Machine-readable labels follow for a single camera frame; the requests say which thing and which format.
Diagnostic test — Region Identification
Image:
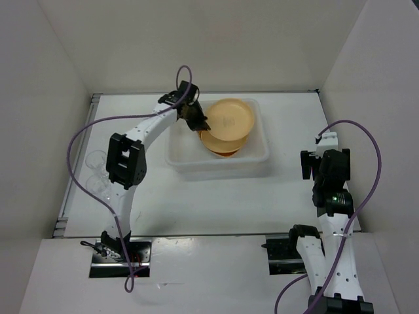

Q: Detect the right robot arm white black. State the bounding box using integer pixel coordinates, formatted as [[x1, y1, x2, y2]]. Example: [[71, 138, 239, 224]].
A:
[[287, 149, 374, 313]]

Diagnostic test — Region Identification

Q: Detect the clear plastic bin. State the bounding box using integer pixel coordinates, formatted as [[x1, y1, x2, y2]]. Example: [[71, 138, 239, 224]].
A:
[[165, 98, 270, 180]]

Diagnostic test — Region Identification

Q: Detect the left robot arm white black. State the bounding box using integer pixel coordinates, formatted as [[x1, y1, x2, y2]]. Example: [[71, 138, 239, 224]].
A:
[[101, 80, 210, 262]]

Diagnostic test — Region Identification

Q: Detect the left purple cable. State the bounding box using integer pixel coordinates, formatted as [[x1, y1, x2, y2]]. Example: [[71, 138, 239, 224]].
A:
[[66, 64, 194, 293]]

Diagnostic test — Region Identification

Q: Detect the clear glass cup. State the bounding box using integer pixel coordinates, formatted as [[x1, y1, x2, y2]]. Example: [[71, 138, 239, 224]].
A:
[[85, 150, 108, 177], [85, 174, 111, 203]]

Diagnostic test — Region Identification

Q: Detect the beige plastic plate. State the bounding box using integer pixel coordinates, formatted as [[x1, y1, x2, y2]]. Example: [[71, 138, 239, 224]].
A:
[[206, 98, 255, 141]]

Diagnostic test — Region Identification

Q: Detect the triangular woven bamboo tray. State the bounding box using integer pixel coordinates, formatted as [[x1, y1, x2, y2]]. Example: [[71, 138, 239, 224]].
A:
[[196, 130, 243, 160]]

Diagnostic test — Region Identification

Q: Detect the beige bear plate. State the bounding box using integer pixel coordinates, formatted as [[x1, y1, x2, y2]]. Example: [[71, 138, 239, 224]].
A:
[[199, 130, 249, 155]]

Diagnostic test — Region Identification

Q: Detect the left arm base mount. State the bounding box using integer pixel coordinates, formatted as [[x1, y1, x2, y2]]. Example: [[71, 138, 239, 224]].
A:
[[80, 238, 152, 279]]

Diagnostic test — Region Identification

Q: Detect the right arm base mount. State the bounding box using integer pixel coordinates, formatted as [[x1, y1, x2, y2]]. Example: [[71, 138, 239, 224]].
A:
[[261, 234, 306, 275]]

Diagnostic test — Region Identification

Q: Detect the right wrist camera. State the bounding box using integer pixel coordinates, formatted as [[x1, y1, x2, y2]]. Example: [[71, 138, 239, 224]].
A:
[[316, 132, 338, 158]]

